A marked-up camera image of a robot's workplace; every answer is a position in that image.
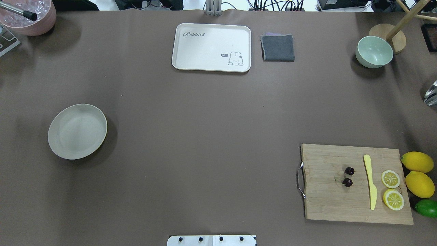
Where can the cream round plate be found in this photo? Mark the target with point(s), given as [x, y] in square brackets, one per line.
[77, 131]

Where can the white rabbit tray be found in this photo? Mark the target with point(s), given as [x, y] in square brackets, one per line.
[212, 47]

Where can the dark red cherry upper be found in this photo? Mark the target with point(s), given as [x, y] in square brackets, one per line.
[349, 171]

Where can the dark red cherry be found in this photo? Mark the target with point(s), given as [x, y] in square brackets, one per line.
[349, 171]
[347, 182]

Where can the dark red cherry lower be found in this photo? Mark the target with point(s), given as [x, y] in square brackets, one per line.
[347, 182]

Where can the grey folded cloth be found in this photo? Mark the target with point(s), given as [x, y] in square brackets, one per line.
[278, 48]

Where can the bamboo cutting board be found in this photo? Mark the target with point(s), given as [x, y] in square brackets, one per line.
[326, 198]

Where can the yellow plastic knife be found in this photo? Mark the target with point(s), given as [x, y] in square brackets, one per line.
[372, 187]

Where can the mint green bowl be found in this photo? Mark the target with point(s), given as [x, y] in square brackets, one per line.
[373, 52]

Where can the lemon half upper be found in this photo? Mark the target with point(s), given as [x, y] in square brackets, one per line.
[390, 179]

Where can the lemon half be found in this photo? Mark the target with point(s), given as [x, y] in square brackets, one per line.
[390, 179]
[393, 199]

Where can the lemon half lower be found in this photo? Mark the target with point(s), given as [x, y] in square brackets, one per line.
[393, 199]

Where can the wooden cup stand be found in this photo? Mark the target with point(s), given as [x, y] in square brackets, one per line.
[393, 33]

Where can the whole yellow lemon upper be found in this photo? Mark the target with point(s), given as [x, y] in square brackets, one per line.
[417, 161]

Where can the whole yellow lemon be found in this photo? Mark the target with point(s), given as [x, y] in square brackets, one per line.
[420, 184]
[417, 161]

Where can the whole yellow lemon lower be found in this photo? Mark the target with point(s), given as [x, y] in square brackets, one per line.
[420, 184]

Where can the metal ice scoop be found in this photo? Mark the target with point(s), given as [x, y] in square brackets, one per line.
[430, 97]

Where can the metal muddler black tip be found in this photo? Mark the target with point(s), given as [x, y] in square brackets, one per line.
[27, 14]

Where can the pink bowl with ice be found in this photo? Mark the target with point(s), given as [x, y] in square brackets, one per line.
[44, 10]

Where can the green lime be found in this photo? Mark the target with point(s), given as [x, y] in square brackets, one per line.
[427, 208]

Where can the aluminium frame post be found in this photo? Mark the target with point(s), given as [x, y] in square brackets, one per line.
[213, 8]

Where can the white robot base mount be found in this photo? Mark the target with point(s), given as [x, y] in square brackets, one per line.
[212, 240]

